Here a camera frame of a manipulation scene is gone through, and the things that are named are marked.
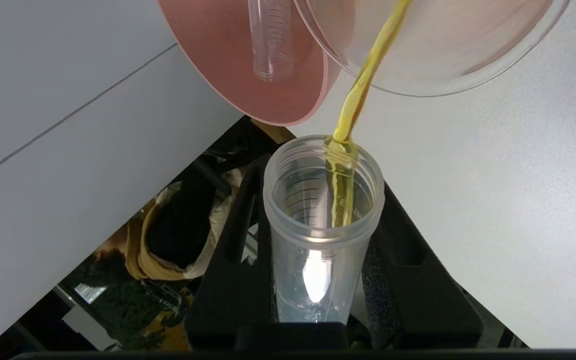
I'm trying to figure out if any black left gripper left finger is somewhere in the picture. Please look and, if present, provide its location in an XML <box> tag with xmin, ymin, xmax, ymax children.
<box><xmin>185</xmin><ymin>159</ymin><xmax>275</xmax><ymax>351</ymax></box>

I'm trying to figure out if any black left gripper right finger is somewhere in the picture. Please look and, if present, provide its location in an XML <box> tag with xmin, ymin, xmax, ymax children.
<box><xmin>362</xmin><ymin>184</ymin><xmax>484</xmax><ymax>351</ymax></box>

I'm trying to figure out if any test tube for yellow pigment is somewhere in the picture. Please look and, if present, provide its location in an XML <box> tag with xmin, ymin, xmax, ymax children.
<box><xmin>263</xmin><ymin>135</ymin><xmax>385</xmax><ymax>325</ymax></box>

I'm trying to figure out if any test tube for red pigment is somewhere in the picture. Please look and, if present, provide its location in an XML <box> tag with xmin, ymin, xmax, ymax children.
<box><xmin>248</xmin><ymin>0</ymin><xmax>296</xmax><ymax>83</ymax></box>

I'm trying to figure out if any clear glass beaker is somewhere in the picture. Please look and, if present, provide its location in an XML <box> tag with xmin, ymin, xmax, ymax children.
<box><xmin>294</xmin><ymin>0</ymin><xmax>571</xmax><ymax>98</ymax></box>

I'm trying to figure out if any tan and black bag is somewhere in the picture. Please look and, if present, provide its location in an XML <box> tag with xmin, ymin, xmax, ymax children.
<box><xmin>93</xmin><ymin>152</ymin><xmax>249</xmax><ymax>283</ymax></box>

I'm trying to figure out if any pink plastic bowl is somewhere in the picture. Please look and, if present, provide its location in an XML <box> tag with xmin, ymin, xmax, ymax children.
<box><xmin>157</xmin><ymin>0</ymin><xmax>341</xmax><ymax>127</ymax></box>

